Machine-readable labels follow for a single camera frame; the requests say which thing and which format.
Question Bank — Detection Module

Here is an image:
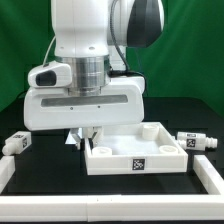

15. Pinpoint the grey camera cable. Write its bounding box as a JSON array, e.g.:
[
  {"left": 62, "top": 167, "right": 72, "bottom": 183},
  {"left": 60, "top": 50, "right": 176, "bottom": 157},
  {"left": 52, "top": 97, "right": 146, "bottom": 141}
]
[{"left": 41, "top": 34, "right": 57, "bottom": 66}]

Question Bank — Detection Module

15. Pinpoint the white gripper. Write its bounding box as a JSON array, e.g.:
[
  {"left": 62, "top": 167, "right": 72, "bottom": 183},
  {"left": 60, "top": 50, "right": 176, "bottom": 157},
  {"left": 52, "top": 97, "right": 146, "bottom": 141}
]
[{"left": 23, "top": 77, "right": 146, "bottom": 150}]

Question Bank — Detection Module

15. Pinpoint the paper sheet with tags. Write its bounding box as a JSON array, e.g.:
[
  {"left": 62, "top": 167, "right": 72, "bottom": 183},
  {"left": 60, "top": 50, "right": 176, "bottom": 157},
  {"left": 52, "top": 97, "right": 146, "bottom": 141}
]
[{"left": 65, "top": 128, "right": 82, "bottom": 144}]

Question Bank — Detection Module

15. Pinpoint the white square table top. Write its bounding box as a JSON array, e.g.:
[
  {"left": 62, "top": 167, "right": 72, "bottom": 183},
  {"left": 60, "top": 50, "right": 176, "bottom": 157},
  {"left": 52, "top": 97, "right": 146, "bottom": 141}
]
[{"left": 84, "top": 122, "right": 188, "bottom": 175}]

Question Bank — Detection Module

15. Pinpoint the white U-shaped fence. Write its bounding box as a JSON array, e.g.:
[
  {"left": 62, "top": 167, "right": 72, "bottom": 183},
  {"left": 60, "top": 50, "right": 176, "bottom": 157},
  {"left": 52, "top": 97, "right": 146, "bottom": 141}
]
[{"left": 0, "top": 155, "right": 224, "bottom": 222}]

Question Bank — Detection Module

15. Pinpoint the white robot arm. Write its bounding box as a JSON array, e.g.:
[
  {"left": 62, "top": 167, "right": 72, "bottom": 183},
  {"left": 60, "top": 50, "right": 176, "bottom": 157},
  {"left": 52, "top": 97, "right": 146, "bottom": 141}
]
[{"left": 24, "top": 0, "right": 164, "bottom": 141}]

